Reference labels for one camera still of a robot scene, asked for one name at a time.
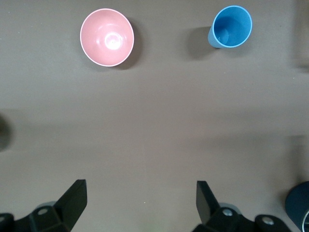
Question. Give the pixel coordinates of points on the brown table mat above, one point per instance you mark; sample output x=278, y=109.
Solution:
x=154, y=120

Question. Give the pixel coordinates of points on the glass lid with blue knob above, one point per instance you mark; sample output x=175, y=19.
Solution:
x=306, y=224

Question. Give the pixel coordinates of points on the pink bowl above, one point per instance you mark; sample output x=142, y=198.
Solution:
x=106, y=38

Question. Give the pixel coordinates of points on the blue plastic cup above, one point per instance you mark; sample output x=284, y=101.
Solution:
x=231, y=26

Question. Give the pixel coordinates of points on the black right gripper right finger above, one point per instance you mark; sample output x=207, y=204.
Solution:
x=210, y=212

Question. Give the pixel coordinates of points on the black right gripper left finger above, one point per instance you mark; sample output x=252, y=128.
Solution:
x=70, y=205

